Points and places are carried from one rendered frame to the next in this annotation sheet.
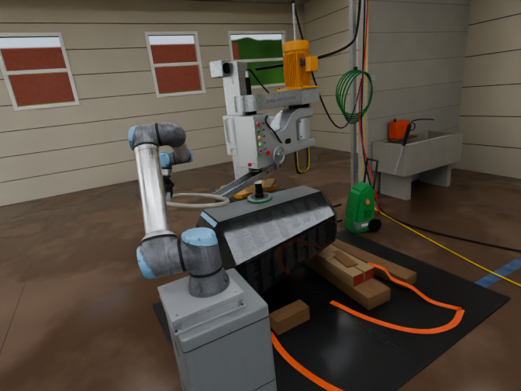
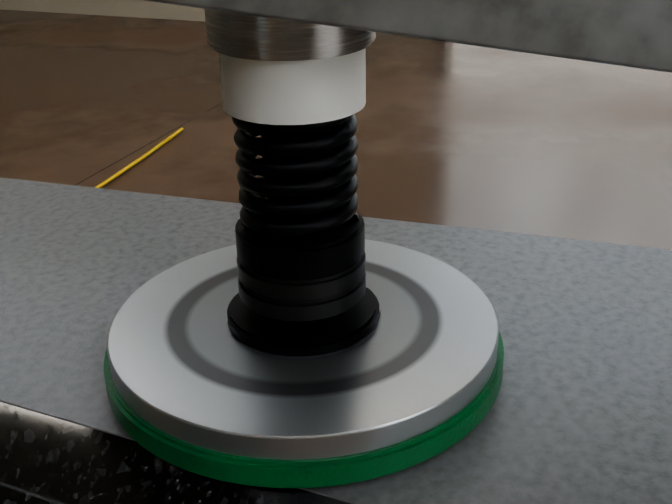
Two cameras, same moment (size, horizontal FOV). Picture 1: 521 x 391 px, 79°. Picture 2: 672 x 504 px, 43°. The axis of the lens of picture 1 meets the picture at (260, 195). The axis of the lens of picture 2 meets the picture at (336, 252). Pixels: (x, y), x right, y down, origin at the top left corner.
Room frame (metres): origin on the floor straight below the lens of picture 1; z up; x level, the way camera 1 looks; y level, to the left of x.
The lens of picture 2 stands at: (2.88, 0.33, 1.14)
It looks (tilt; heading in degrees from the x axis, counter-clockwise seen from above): 26 degrees down; 228
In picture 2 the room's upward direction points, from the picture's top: 1 degrees counter-clockwise
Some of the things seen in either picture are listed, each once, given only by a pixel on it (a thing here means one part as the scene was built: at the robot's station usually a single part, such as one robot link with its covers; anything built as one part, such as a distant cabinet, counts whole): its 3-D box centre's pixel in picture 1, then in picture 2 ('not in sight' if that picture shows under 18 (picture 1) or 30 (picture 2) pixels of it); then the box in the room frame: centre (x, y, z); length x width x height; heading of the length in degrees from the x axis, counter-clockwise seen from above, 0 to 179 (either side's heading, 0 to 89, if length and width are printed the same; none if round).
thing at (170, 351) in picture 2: (259, 196); (304, 325); (2.62, 0.01, 0.89); 0.21 x 0.21 x 0.01
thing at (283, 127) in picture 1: (284, 136); not in sight; (2.89, -0.27, 1.35); 0.74 x 0.23 x 0.49; 136
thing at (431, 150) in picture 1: (415, 164); not in sight; (4.92, -2.53, 0.43); 1.30 x 0.62 x 0.86; 116
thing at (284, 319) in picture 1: (289, 316); not in sight; (2.06, -0.13, 0.07); 0.30 x 0.12 x 0.12; 118
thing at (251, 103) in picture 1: (277, 101); not in sight; (2.87, -0.23, 1.66); 0.96 x 0.25 x 0.17; 136
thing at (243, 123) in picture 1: (260, 140); not in sight; (2.68, -0.05, 1.36); 0.36 x 0.22 x 0.45; 136
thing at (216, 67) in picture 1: (220, 69); not in sight; (3.33, 0.26, 2.00); 0.20 x 0.18 x 0.15; 29
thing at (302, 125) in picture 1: (300, 128); not in sight; (3.10, -0.45, 1.39); 0.19 x 0.19 x 0.20
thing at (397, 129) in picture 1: (401, 128); not in sight; (5.05, -2.33, 1.00); 0.50 x 0.22 x 0.33; 116
